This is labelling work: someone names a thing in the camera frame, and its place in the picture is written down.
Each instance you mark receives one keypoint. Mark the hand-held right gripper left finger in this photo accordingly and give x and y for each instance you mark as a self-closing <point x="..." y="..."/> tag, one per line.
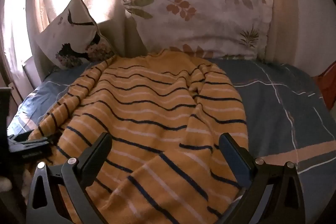
<point x="97" y="158"/>

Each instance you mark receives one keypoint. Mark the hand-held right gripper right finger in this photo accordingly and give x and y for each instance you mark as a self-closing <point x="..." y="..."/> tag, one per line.
<point x="236" y="161"/>

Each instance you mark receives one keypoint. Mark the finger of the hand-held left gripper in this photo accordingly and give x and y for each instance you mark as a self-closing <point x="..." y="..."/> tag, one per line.
<point x="29" y="141"/>
<point x="26" y="153"/>

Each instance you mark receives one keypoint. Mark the yellow striped sweater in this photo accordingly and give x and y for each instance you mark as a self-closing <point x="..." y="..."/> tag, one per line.
<point x="147" y="119"/>

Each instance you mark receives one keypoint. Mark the blue checked bedsheet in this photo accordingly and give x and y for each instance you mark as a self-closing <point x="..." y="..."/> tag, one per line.
<point x="278" y="108"/>

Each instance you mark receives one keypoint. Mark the small bird print cushion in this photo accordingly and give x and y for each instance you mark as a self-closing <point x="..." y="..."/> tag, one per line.
<point x="74" y="37"/>

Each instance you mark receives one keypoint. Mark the reddish wooden furniture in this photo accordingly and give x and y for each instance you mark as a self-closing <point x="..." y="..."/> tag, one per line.
<point x="326" y="82"/>

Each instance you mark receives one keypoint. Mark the grey headboard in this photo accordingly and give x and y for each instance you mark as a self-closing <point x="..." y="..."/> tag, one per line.
<point x="118" y="37"/>

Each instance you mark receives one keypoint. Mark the large floral pillow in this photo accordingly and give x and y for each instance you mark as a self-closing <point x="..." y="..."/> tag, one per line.
<point x="210" y="19"/>

